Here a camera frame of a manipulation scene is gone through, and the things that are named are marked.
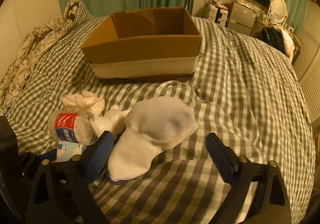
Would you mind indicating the white oval vanity mirror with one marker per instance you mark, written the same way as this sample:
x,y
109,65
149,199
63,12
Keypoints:
x,y
279,9

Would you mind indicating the plastic bottle red blue label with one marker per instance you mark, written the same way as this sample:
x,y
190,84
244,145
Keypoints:
x,y
71,126

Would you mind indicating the white figurine toy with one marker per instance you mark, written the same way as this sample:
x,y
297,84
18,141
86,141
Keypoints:
x,y
113,121

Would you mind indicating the white tissue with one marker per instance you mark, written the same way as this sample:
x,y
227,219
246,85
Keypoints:
x,y
84,102

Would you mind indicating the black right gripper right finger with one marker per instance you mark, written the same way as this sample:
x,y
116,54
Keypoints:
x,y
270,203

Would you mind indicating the white drawer unit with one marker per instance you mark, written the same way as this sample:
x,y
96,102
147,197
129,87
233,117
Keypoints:
x,y
216,15

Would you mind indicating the white sock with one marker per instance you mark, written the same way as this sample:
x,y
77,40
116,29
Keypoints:
x,y
151,127

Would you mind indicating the grey cabinet under television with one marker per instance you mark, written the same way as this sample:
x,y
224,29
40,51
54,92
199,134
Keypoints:
x,y
244,20

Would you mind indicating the checkered pillow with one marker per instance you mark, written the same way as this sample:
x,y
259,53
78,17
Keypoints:
x,y
77,13

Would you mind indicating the grey checkered duvet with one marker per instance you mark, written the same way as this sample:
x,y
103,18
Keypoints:
x,y
243,90

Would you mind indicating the teal plastic packet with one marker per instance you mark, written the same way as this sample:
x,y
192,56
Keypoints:
x,y
66,150

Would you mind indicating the black bag on chair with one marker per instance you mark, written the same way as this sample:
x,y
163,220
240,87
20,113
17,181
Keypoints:
x,y
270,36

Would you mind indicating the brown cardboard box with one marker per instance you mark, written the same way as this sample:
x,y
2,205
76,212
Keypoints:
x,y
146,43

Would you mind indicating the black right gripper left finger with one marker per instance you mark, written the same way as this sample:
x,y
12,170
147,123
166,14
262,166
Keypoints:
x,y
60,187

